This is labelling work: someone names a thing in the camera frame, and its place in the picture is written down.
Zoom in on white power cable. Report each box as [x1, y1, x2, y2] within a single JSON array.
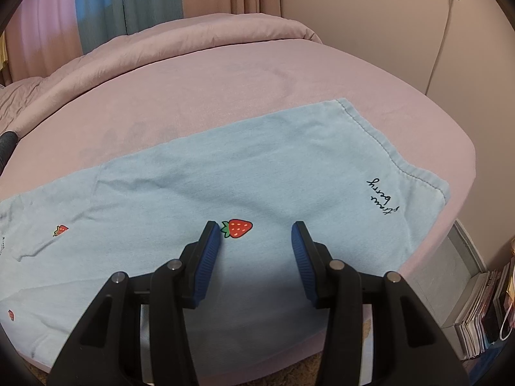
[[424, 0, 460, 98]]

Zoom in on white strap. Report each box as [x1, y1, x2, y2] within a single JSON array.
[[500, 305, 515, 342]]

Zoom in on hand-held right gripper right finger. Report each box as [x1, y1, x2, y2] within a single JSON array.
[[291, 220, 469, 386]]

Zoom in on light blue strawberry pants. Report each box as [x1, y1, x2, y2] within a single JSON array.
[[0, 97, 450, 386]]

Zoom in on blue curtain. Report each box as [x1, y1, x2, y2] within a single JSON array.
[[74, 0, 186, 55]]

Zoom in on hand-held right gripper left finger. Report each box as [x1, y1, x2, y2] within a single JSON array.
[[48, 220, 221, 386]]

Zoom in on stack of books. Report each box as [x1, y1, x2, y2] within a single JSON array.
[[454, 245, 515, 362]]

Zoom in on pink quilt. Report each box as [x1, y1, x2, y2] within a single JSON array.
[[0, 13, 323, 139]]

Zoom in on bed with pink sheet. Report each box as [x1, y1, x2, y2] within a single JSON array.
[[0, 42, 489, 372]]

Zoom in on folded dark cloth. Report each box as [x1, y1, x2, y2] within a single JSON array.
[[0, 130, 19, 174]]

